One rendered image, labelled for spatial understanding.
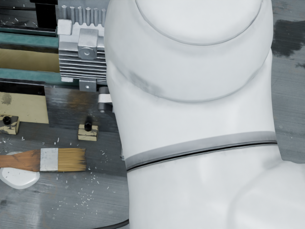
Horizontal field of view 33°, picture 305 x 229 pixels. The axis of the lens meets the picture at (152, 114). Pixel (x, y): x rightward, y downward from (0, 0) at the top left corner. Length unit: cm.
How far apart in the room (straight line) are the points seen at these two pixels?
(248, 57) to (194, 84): 3
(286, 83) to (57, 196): 57
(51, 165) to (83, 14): 32
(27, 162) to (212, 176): 76
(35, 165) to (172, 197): 74
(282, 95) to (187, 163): 91
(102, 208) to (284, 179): 71
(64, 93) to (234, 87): 70
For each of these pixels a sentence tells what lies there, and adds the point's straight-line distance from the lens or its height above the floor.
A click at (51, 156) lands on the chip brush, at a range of 104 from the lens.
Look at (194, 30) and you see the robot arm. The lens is 27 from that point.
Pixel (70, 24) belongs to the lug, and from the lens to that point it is 86.
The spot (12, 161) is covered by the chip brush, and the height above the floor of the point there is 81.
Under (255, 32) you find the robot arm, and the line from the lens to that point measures 28.
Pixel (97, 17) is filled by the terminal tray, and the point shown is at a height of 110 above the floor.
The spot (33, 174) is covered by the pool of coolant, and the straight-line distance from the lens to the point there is 103.
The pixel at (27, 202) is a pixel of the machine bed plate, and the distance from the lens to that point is 100.
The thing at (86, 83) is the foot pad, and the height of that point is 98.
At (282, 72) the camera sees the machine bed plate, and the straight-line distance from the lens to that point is 124.
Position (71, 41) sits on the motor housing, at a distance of 88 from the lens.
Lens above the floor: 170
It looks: 55 degrees down
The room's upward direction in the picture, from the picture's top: 9 degrees clockwise
